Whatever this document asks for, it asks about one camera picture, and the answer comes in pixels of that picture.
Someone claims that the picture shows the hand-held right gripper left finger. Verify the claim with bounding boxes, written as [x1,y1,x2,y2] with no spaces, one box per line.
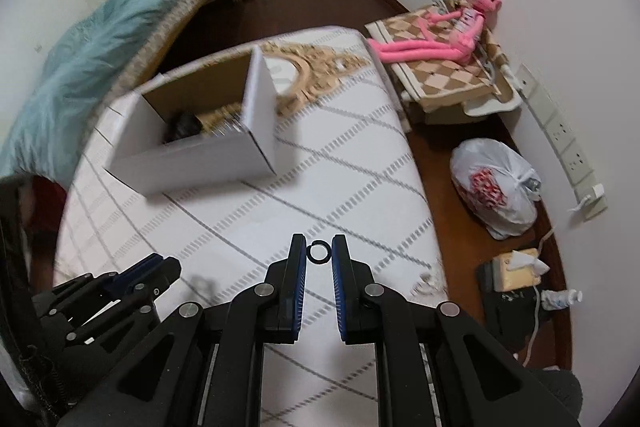
[65,233,308,427]

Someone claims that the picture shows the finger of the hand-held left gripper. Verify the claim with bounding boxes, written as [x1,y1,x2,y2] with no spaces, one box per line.
[65,257,182,353]
[32,256,164,309]

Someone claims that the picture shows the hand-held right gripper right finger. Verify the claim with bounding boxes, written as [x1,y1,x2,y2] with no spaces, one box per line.
[331,234,571,427]

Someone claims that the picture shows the white cardboard box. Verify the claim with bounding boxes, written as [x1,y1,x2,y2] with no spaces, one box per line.
[104,45,279,196]

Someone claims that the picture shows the black wristband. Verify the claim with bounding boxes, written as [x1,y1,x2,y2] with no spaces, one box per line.
[162,112,203,142]

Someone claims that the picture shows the silver earrings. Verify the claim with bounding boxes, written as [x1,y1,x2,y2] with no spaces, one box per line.
[412,272,443,298]

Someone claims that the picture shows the white diamond patterned table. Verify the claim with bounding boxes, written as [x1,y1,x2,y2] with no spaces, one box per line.
[52,26,448,427]

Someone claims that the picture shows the black pouch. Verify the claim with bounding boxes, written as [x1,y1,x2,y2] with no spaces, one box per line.
[475,259,546,353]

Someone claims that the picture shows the yellow tissue box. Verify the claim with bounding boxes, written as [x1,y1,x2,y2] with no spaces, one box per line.
[491,249,550,293]

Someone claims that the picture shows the white plastic bag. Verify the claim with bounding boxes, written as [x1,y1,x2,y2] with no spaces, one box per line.
[449,138,543,240]

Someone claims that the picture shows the teal blanket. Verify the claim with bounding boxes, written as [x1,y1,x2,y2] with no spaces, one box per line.
[0,0,233,180]

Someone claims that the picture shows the small white bottle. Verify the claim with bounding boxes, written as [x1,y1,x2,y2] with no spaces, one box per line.
[540,289,585,310]

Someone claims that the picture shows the beige checkered cushion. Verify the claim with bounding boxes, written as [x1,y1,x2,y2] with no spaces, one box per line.
[364,0,521,125]

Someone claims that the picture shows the wooden bed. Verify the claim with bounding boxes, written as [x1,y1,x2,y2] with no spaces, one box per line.
[0,0,241,228]

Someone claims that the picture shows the white power strip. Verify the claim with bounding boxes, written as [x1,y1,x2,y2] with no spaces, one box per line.
[515,63,608,220]

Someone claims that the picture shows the white charger plug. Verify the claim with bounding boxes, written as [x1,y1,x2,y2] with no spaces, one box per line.
[567,184,606,215]

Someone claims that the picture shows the pink plush toy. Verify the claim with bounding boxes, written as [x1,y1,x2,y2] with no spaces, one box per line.
[367,0,503,68]

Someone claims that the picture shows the white cable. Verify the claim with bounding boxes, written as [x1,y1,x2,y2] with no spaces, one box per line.
[522,224,558,365]

